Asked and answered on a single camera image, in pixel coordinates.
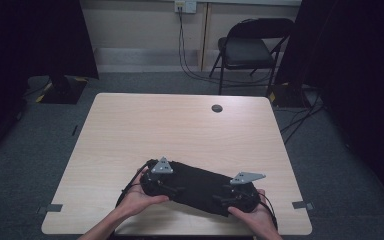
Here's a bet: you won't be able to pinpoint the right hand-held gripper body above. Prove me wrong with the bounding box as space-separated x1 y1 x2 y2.
227 171 267 215

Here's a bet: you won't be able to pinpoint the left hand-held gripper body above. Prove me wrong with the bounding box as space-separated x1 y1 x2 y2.
139 156 175 198

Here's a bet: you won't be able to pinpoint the black folding chair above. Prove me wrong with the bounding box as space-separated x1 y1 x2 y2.
208 17 296 96

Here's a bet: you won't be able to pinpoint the person's left hand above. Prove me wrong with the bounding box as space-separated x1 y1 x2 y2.
117 167 171 218

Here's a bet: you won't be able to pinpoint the white wall socket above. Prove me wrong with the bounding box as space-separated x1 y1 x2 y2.
174 0 198 15

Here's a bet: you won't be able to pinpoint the black stand base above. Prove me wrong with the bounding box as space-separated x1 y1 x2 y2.
267 82 312 109
39 74 89 106

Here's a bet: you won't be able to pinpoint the grey tape strip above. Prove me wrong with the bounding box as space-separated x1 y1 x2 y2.
35 203 64 216
291 200 315 212

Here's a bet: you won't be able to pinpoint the person's right hand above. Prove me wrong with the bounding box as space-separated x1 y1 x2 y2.
226 188 277 236

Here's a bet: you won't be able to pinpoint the black wall socket cables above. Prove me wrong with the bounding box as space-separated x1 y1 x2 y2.
177 7 275 89

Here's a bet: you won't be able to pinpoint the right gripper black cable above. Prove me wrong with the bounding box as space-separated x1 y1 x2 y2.
257 190 279 232

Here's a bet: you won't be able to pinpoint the black pants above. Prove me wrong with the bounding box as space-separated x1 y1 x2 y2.
145 159 262 218

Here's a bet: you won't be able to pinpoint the black floor cables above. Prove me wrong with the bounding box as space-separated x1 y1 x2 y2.
279 89 326 146

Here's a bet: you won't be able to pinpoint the black curtain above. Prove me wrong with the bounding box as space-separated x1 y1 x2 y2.
274 0 384 214
0 0 100 168

